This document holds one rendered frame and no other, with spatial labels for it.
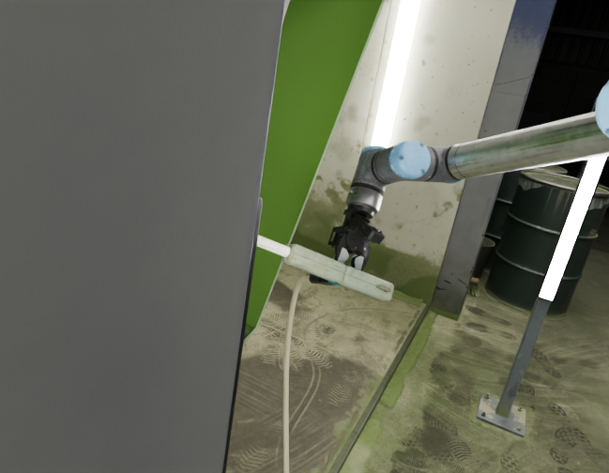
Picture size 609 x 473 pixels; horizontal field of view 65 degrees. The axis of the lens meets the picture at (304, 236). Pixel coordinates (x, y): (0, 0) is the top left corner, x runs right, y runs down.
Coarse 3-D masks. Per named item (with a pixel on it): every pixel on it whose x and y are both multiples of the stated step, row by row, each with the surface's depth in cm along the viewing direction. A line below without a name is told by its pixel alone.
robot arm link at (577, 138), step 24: (576, 120) 90; (456, 144) 119; (480, 144) 109; (504, 144) 103; (528, 144) 98; (552, 144) 93; (576, 144) 89; (600, 144) 86; (456, 168) 116; (480, 168) 110; (504, 168) 106; (528, 168) 103
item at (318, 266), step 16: (272, 240) 108; (288, 256) 109; (304, 256) 110; (320, 256) 112; (320, 272) 112; (336, 272) 114; (352, 272) 116; (352, 288) 118; (368, 288) 118; (384, 288) 118
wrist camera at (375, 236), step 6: (360, 216) 123; (354, 222) 123; (360, 222) 120; (366, 222) 119; (372, 222) 124; (360, 228) 119; (366, 228) 117; (372, 228) 116; (366, 234) 116; (372, 234) 115; (378, 234) 115; (372, 240) 116; (378, 240) 116
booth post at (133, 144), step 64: (0, 0) 8; (64, 0) 10; (128, 0) 11; (192, 0) 13; (256, 0) 15; (0, 64) 9; (64, 64) 10; (128, 64) 11; (192, 64) 13; (256, 64) 16; (0, 128) 9; (64, 128) 10; (128, 128) 12; (192, 128) 14; (256, 128) 18; (0, 192) 10; (64, 192) 11; (128, 192) 13; (192, 192) 15; (256, 192) 19; (0, 256) 10; (64, 256) 11; (128, 256) 13; (192, 256) 16; (0, 320) 10; (64, 320) 12; (128, 320) 14; (192, 320) 17; (0, 384) 11; (64, 384) 13; (128, 384) 15; (192, 384) 19; (0, 448) 11; (64, 448) 13; (128, 448) 16; (192, 448) 20
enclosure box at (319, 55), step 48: (288, 0) 74; (336, 0) 126; (384, 0) 122; (288, 48) 134; (336, 48) 129; (288, 96) 138; (336, 96) 133; (288, 144) 142; (288, 192) 146; (288, 240) 150
